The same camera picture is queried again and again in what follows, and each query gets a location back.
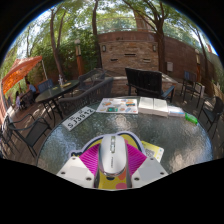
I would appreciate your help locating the blue metal chair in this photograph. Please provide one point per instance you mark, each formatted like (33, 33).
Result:
(45, 85)
(190, 80)

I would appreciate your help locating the black slatted chair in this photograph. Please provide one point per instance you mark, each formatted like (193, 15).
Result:
(145, 80)

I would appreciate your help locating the grey wall utility box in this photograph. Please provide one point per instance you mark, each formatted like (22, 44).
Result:
(170, 66)

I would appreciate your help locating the white number plate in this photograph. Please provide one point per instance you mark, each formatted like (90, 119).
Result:
(78, 118)

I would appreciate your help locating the small white booklet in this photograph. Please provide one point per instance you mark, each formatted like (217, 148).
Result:
(176, 111)

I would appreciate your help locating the open white book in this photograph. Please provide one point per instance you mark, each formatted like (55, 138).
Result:
(153, 106)

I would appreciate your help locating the yellow duck mouse pad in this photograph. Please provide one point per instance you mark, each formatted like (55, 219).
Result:
(115, 182)

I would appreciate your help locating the orange sun umbrella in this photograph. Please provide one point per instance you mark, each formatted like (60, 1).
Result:
(20, 71)

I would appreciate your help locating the white computer mouse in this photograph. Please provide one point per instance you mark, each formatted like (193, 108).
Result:
(112, 155)

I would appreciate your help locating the colourful printed sheet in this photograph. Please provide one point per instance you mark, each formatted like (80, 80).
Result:
(117, 105)

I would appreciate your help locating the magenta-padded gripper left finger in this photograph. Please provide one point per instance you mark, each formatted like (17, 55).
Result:
(75, 171)

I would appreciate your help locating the black wicker chair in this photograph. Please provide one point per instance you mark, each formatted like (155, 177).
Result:
(86, 96)
(91, 76)

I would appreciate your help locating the dark round side table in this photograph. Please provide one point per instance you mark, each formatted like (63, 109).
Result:
(55, 91)

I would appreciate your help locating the person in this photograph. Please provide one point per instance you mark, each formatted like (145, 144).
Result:
(31, 88)

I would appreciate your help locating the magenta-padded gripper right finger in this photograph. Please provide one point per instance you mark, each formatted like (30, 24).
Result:
(148, 170)

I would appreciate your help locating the wooden lamp post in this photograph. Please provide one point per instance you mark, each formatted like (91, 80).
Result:
(79, 58)
(198, 66)

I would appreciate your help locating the green plastic pack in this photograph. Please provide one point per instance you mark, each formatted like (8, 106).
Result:
(191, 118)

